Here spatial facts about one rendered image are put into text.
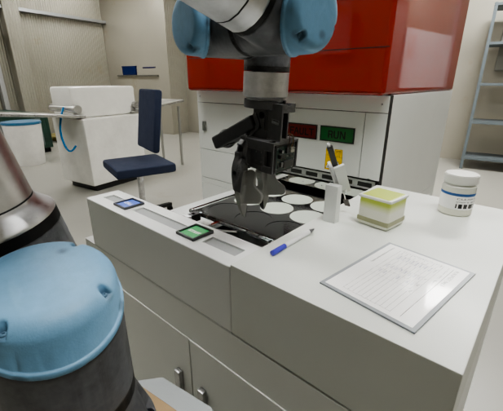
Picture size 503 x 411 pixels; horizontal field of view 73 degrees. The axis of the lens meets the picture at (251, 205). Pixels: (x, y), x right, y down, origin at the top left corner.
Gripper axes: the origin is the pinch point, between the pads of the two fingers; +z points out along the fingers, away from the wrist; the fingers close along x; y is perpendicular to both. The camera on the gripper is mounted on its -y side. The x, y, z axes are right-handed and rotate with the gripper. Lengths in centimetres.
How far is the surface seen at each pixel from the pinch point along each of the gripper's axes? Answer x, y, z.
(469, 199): 40, 30, 1
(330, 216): 16.6, 8.8, 4.6
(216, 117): 52, -65, -5
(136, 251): -10.7, -25.8, 16.6
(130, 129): 179, -358, 55
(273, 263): -5.7, 10.5, 6.0
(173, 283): -10.8, -11.7, 18.6
